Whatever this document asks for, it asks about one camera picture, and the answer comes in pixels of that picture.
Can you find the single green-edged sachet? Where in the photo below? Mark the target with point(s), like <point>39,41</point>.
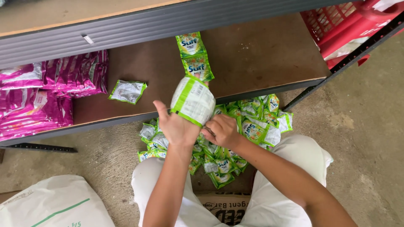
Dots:
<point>127,91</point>

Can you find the person's right fingers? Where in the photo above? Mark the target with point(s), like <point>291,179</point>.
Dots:
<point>214,127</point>

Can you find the person's white trousers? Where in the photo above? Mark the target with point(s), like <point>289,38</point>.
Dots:
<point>277,208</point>

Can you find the person's right hand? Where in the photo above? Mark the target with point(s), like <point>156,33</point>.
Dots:
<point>225,132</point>

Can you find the green detergent sachet strip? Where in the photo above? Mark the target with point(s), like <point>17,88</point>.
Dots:
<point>193,101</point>

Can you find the pile of green detergent sachets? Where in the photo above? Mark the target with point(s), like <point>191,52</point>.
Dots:
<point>255,131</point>

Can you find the white plastic bag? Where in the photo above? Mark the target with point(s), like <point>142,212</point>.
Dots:
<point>344,49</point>

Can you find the red plastic basket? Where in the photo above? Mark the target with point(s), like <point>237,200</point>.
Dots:
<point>341,23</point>

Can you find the person's left hand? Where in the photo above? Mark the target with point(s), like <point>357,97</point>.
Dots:
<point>178,131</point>

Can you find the small white tag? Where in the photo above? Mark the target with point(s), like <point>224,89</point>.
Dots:
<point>88,39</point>

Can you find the grey metal shelf rack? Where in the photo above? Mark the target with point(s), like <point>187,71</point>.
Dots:
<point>268,56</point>

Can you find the white woven sack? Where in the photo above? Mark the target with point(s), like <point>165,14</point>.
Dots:
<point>53,205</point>

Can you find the stack of pink sachets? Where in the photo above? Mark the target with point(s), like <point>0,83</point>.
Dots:
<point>47,94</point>

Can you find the brown cardboard carton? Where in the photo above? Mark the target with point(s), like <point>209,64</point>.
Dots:
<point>221,205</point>

